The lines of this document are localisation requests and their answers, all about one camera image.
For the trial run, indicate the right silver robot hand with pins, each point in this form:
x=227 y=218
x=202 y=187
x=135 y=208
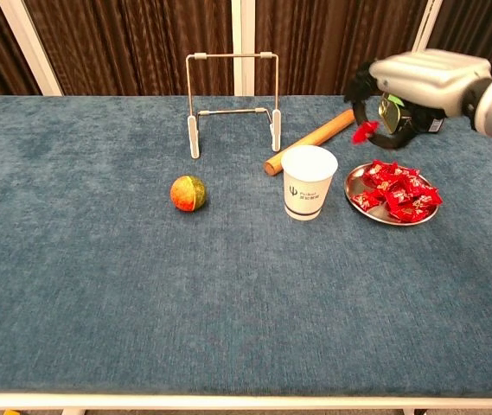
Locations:
x=427 y=78

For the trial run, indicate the red candy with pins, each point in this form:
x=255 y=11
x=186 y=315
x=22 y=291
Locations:
x=401 y=195
x=427 y=196
x=364 y=131
x=364 y=199
x=377 y=169
x=410 y=212

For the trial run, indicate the metal bowl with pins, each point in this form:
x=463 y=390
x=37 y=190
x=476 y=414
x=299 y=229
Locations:
x=355 y=182

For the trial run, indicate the white paper cup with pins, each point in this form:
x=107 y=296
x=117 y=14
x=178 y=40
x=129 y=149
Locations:
x=308 y=194

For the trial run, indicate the black tin with gold lid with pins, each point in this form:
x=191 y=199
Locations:
x=391 y=116

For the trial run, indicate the wooden rolling pin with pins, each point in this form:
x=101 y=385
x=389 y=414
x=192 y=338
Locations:
x=306 y=142

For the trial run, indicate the orange and green ball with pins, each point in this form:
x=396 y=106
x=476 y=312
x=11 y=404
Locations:
x=187 y=193

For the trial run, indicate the blue table cloth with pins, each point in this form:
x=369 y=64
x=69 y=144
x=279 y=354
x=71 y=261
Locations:
x=142 y=281

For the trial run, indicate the white partition frame post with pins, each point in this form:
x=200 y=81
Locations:
x=243 y=26
x=428 y=21
x=29 y=47

